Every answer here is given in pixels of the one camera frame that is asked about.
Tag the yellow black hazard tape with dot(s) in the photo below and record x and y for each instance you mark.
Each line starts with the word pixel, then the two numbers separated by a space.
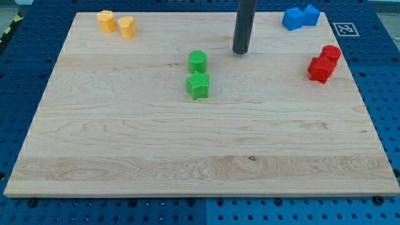
pixel 11 29

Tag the green cylinder block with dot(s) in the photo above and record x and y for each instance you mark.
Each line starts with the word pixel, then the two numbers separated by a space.
pixel 197 61

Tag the blue cube block right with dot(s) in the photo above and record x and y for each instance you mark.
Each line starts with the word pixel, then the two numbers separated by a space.
pixel 311 15

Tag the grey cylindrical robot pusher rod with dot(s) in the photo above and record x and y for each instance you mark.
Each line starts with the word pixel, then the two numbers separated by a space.
pixel 243 27

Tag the green star block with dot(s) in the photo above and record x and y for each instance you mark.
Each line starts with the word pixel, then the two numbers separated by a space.
pixel 197 85

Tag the blue block left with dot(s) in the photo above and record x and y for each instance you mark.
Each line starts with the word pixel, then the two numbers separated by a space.
pixel 293 18

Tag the black white fiducial marker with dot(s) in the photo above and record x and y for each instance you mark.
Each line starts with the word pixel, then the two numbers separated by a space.
pixel 345 29

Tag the wooden board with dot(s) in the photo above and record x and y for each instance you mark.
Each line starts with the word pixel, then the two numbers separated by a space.
pixel 116 121

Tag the red star block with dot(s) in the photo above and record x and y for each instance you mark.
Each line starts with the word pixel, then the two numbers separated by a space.
pixel 320 69

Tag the yellow hexagon block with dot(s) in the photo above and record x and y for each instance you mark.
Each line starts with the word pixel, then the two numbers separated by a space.
pixel 106 21

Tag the red cylinder block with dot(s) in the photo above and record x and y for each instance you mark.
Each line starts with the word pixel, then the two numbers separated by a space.
pixel 333 53

